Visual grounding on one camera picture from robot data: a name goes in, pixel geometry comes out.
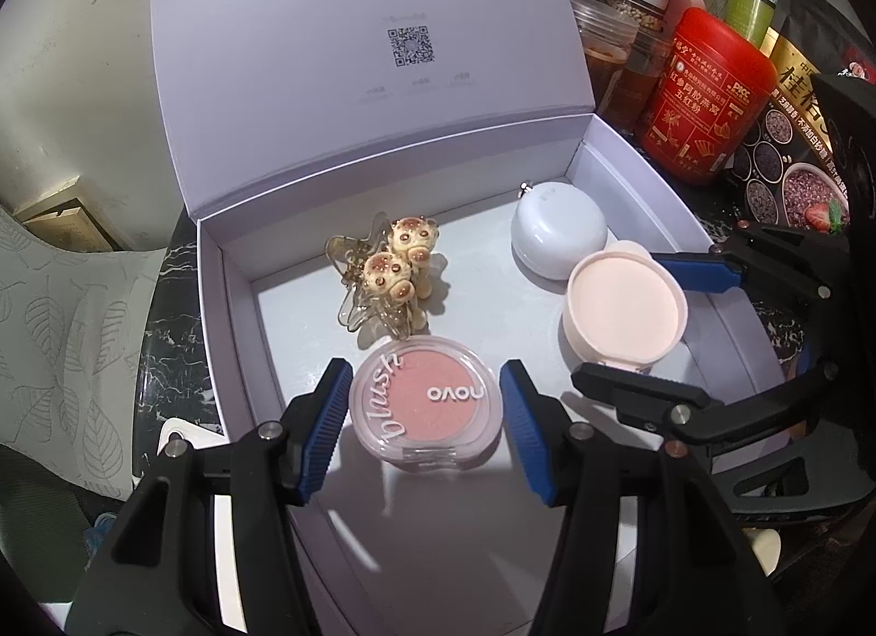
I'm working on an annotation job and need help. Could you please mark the lavender white dome case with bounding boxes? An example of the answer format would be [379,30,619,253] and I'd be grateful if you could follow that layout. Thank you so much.
[512,180,609,281]

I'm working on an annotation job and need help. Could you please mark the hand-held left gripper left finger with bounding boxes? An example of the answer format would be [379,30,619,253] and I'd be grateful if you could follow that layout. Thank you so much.
[65,357,353,636]

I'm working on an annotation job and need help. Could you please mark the black and gold snack bag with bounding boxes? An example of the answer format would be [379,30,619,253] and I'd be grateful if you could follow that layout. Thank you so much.
[725,0,876,233]

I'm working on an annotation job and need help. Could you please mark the cream and pink cosmetic jar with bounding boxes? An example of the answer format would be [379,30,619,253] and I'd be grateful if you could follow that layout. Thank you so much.
[557,239,685,373]

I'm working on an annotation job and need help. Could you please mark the orange peel jar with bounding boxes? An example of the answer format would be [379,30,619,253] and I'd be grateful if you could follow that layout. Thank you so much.
[571,0,641,117]

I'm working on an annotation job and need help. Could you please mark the green lidded can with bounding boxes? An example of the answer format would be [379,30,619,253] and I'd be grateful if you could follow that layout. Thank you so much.
[725,0,777,44]

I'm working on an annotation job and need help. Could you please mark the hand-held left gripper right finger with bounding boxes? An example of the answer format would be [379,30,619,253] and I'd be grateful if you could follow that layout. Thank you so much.
[499,360,795,636]

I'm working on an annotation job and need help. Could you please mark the wooden box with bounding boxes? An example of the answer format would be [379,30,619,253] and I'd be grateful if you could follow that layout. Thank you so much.
[14,198,128,254]

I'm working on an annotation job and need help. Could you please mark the white gift box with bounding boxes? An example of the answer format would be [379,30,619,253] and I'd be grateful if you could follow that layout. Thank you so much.
[147,0,809,636]

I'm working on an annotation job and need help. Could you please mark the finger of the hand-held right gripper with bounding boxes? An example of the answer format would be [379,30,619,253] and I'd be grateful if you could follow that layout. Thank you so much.
[650,228,850,308]
[571,362,839,452]

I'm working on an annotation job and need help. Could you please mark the dark green seat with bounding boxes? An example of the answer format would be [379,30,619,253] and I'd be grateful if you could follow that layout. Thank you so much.
[0,444,131,610]

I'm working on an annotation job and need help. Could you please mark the amber plastic jar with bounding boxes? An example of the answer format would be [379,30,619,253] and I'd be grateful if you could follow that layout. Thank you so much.
[619,26,675,134]

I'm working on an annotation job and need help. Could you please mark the red canister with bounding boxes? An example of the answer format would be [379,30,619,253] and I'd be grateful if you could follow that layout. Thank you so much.
[639,6,777,181]

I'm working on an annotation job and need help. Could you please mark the pink blush compact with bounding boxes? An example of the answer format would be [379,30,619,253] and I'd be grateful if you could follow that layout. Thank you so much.
[349,335,504,469]

